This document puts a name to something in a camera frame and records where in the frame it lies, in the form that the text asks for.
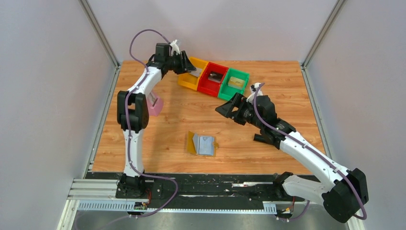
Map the yellow leather card holder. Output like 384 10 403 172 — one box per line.
186 131 219 157

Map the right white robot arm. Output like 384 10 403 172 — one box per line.
215 93 369 223

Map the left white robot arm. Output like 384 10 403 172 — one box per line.
117 41 196 194

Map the silver card in yellow bin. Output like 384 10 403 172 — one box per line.
190 68 202 78

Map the gold card in green bin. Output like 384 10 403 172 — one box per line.
228 77 245 89

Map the dark card in red bin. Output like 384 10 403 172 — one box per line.
208 71 223 83

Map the yellow plastic bin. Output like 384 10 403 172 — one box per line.
177 57 209 91

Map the green plastic bin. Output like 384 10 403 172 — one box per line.
218 68 250 101

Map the red plastic bin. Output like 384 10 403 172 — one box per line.
197 62 229 97

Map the pink wedge stand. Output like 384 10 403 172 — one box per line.
147 91 164 116

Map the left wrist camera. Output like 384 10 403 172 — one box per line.
169 39 180 56

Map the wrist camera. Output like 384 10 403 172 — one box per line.
247 82 263 104
169 39 180 56

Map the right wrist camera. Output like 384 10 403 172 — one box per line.
247 82 263 104

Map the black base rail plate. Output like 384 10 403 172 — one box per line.
114 172 321 211

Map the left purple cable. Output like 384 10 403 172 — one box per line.
124 29 180 219

